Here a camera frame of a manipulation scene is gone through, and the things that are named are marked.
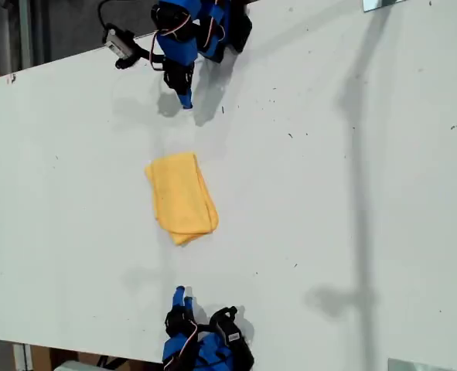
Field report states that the yellow square towel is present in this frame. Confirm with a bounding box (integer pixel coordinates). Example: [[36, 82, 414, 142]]
[[144, 151, 220, 247]]

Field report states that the black camera box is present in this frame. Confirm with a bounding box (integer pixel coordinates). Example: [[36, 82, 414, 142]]
[[212, 307, 254, 359], [102, 23, 136, 70]]

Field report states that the black camera cable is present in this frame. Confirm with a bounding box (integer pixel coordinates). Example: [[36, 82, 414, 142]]
[[97, 0, 117, 30]]

